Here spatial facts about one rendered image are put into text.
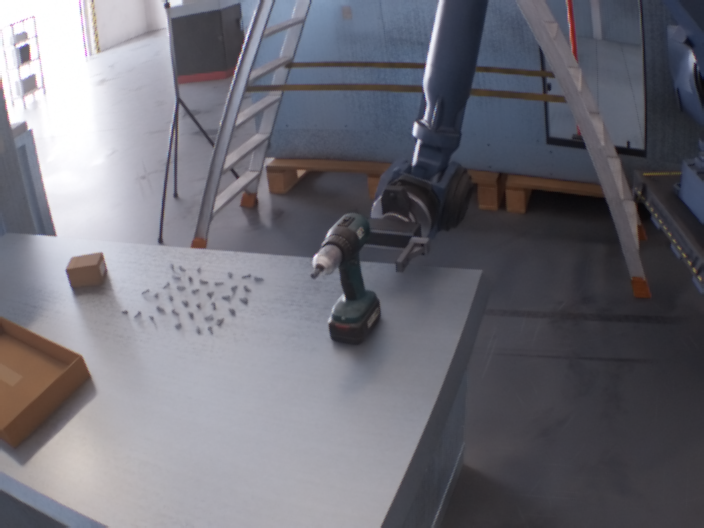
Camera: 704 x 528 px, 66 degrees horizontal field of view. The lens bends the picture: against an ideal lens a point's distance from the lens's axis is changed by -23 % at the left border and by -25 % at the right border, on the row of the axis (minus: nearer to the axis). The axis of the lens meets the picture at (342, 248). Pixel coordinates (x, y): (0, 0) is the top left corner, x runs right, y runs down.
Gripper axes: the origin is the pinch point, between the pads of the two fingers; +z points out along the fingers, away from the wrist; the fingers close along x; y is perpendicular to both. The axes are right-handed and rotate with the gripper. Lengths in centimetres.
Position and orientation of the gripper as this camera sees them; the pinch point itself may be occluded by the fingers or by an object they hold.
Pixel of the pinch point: (371, 258)
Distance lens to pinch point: 144.9
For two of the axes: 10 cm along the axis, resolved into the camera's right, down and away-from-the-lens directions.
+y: 1.1, 8.8, 4.7
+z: -4.0, 4.7, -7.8
